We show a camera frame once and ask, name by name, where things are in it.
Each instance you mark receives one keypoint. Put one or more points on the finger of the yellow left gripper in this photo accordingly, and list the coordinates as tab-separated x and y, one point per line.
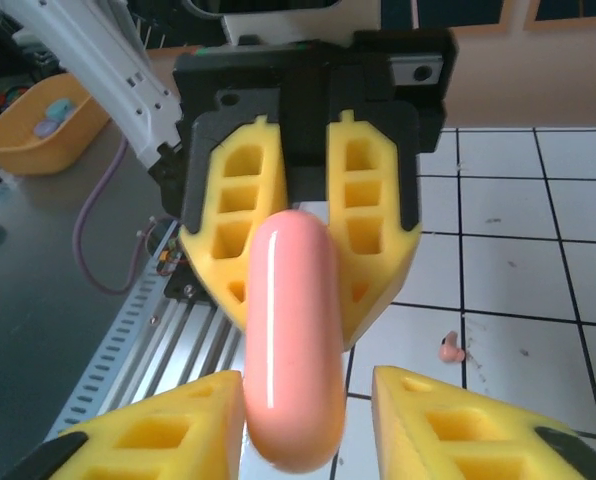
388	250
213	260

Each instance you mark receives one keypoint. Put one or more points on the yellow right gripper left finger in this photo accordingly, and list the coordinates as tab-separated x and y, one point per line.
153	440

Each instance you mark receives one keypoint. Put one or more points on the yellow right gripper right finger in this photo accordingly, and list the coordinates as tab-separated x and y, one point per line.
478	440

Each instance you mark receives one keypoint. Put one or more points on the pink earbud charging case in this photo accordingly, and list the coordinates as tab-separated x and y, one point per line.
293	350

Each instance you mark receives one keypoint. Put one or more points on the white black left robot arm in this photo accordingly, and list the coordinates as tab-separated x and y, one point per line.
103	65

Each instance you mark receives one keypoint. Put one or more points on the lilac earbud case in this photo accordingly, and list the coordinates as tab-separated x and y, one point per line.
45	127

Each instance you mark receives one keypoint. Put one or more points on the teal earbud case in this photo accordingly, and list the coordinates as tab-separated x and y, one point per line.
62	107

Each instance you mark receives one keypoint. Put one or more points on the yellow plastic bin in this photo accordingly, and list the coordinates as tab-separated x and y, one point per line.
28	150

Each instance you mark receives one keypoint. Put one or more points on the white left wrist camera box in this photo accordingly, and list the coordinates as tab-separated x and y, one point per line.
298	30

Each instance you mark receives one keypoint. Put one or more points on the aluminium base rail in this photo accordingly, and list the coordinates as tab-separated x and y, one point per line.
198	340

